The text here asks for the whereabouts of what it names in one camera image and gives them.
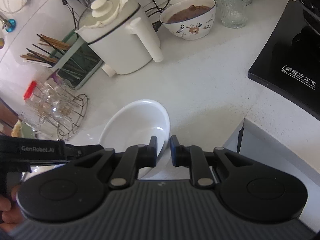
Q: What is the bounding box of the small white bowl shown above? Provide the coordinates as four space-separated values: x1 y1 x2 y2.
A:
98 99 171 181

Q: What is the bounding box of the left hand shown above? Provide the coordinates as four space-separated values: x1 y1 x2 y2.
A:
0 185 24 233

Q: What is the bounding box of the green bowl with noodles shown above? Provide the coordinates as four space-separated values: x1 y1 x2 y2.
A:
11 120 36 139

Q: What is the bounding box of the red lid plastic jar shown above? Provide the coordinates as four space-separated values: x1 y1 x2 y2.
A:
23 80 44 103

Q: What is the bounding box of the purple stem glass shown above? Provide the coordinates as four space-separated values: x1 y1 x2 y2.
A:
50 71 64 85

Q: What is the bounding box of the green chopstick holder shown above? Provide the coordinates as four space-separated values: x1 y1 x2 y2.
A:
19 28 104 90

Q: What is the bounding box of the white electric cooking pot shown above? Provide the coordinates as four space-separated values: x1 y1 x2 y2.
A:
76 0 164 77

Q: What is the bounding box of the black induction cooktop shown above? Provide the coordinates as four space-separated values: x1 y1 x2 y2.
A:
248 0 319 119

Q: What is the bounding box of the deer bowl with brown food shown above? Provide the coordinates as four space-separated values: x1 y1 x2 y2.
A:
159 0 216 41

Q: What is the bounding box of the glass pot lid white knob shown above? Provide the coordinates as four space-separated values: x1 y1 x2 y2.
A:
78 0 137 30

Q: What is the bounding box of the wire glass drying rack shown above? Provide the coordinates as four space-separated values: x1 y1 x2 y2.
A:
29 88 89 141

